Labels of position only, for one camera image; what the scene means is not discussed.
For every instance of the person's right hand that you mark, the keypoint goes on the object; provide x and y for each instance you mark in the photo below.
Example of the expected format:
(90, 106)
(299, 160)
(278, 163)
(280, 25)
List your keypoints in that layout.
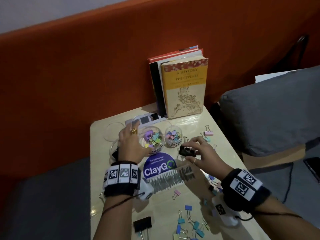
(211, 159)

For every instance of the person's left hand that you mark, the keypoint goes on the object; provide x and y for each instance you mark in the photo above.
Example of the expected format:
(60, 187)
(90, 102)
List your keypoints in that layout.
(128, 147)

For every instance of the person's left fingers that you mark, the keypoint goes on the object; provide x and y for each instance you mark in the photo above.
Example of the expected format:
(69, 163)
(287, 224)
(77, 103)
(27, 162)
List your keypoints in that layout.
(131, 129)

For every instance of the person's right thumb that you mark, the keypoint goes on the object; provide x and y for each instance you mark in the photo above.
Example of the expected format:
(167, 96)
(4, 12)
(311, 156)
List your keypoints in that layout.
(196, 157)

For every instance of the large glass bowl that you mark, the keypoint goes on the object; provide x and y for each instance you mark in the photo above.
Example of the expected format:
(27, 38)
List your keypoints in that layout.
(155, 139)

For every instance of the person's right forearm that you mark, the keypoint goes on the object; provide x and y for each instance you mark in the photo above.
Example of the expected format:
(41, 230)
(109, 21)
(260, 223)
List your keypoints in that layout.
(282, 222)

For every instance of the person's left forearm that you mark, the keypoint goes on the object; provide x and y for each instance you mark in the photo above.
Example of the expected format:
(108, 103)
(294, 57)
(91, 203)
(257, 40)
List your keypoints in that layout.
(115, 217)

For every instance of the empty shallow glass bowl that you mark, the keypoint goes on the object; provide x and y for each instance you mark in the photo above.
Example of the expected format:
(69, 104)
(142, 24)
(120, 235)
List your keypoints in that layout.
(112, 131)

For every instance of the white device with black squares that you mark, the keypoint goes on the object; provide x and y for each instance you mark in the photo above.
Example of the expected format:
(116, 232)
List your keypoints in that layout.
(147, 119)

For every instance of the teal binder clip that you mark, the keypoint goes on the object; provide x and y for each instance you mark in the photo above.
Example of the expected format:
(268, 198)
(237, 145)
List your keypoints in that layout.
(206, 138)

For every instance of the pile of pastel clips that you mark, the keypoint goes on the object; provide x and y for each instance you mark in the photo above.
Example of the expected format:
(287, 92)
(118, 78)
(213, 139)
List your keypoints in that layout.
(153, 141)

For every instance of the clear glass bowl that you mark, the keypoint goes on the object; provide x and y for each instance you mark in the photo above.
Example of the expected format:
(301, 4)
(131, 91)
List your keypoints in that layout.
(113, 151)

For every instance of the pink binder clip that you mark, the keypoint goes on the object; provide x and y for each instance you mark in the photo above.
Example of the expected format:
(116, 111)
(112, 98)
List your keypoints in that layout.
(177, 192)
(209, 133)

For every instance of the small glass bowl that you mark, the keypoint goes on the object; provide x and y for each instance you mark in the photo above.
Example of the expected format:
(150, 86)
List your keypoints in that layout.
(173, 137)

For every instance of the brown cardboard box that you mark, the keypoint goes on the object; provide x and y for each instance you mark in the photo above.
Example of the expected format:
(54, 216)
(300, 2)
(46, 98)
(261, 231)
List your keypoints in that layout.
(175, 179)

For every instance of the heap of pastel clips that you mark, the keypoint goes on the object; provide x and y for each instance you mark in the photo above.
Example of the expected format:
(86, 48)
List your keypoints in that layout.
(173, 136)

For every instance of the round blue sticker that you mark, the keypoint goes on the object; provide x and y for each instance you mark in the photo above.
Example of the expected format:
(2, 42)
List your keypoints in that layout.
(160, 167)

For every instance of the black book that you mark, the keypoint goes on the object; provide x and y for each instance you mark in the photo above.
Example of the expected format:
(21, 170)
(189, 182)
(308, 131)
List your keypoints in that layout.
(156, 87)

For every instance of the black left wristband with markers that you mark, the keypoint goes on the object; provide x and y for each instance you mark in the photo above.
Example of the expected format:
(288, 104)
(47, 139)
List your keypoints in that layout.
(121, 178)

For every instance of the black wristband with markers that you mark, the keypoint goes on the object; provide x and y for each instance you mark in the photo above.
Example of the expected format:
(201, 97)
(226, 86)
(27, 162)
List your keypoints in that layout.
(246, 191)
(121, 178)

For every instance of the black right wristband with markers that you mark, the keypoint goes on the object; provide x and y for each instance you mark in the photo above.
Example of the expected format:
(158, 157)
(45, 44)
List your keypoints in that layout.
(246, 191)

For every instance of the scattered blue binder clips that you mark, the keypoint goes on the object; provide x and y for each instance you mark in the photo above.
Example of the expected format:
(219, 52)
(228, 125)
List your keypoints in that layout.
(181, 219)

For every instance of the yellow hardcover book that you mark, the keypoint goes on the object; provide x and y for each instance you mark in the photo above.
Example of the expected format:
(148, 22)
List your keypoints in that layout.
(186, 92)

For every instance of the orange padded backrest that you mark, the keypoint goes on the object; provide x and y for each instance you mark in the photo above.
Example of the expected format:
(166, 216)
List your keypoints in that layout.
(75, 84)

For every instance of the large black binder clip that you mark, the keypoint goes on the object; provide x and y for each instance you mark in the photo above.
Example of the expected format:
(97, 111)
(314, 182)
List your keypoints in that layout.
(143, 224)

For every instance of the red book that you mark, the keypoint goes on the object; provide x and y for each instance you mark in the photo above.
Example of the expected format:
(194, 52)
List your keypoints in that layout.
(175, 54)

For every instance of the grey back cushion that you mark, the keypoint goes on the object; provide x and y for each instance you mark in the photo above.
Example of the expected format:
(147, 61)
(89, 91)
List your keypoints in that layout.
(272, 112)

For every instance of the dark grey seat cushion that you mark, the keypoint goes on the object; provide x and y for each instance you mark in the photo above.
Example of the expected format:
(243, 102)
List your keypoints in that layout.
(47, 204)

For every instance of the white paper sheet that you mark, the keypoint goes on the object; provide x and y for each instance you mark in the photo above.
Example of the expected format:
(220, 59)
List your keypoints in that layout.
(275, 75)

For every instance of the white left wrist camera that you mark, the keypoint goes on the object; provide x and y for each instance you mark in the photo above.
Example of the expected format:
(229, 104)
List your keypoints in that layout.
(147, 189)

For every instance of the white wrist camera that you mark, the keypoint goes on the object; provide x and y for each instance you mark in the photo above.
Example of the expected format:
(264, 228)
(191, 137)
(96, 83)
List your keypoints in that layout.
(147, 189)
(225, 212)

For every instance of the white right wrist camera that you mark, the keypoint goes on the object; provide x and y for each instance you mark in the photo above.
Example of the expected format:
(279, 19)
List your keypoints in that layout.
(225, 212)

